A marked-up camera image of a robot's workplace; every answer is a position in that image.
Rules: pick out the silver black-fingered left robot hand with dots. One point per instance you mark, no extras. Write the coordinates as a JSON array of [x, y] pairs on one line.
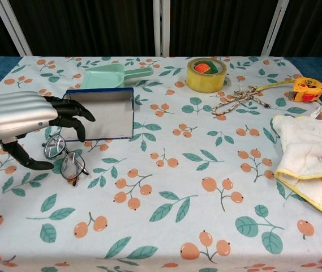
[[16, 113]]

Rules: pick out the black framed eyeglasses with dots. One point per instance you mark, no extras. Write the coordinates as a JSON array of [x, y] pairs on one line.
[[70, 167]]

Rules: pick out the blue grey shallow box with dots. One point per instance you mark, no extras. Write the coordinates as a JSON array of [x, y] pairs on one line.
[[107, 113]]

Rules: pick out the mint green plastic dustpan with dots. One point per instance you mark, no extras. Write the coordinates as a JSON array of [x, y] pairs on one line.
[[101, 76]]

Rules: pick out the black curtain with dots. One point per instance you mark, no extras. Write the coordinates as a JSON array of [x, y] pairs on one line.
[[92, 28]]

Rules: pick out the clear yellowish packing tape roll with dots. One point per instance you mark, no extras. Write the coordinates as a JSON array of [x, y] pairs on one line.
[[203, 83]]

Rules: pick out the fruit and leaf print tablecloth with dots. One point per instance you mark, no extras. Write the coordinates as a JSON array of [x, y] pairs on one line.
[[177, 215]]

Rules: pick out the yellow tape measure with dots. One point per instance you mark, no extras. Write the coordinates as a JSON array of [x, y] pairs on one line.
[[308, 88]]

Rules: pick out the white cloth with yellow border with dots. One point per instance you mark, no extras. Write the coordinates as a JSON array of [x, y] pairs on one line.
[[308, 141]]

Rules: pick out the white metal frame post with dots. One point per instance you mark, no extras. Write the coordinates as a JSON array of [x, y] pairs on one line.
[[13, 31], [160, 28], [274, 28]]

